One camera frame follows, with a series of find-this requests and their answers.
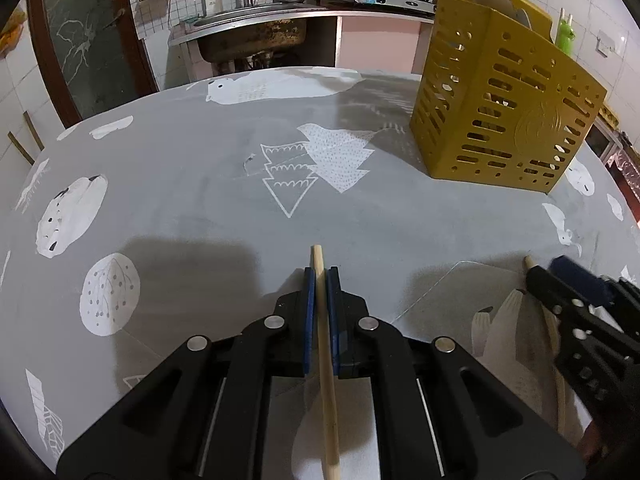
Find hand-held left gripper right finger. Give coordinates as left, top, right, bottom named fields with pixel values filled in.
left=326, top=266, right=587, bottom=480

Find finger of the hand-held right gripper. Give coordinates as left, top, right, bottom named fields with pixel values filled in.
left=549, top=255, right=619, bottom=312
left=524, top=265, right=597, bottom=334

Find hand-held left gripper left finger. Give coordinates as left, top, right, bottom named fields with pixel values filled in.
left=55, top=266, right=317, bottom=480

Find wooden chopstick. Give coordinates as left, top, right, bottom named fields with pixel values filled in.
left=310, top=244, right=344, bottom=480
left=522, top=255, right=571, bottom=442

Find yellow perforated utensil holder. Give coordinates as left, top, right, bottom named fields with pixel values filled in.
left=409, top=0, right=609, bottom=195

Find green figure bottle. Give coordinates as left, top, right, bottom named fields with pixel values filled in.
left=552, top=7, right=576, bottom=56

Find stainless steel sink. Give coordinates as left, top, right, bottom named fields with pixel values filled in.
left=167, top=2, right=332, bottom=69

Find leaning wooden sticks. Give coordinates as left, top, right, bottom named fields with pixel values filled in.
left=7, top=112, right=46, bottom=164

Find brown framed glass door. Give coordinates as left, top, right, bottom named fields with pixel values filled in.
left=27, top=0, right=159, bottom=129

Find hanging orange plastic bag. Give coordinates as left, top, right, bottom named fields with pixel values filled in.
left=0, top=9, right=27, bottom=57

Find white wall socket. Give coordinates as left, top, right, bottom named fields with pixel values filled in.
left=596, top=29, right=626, bottom=57

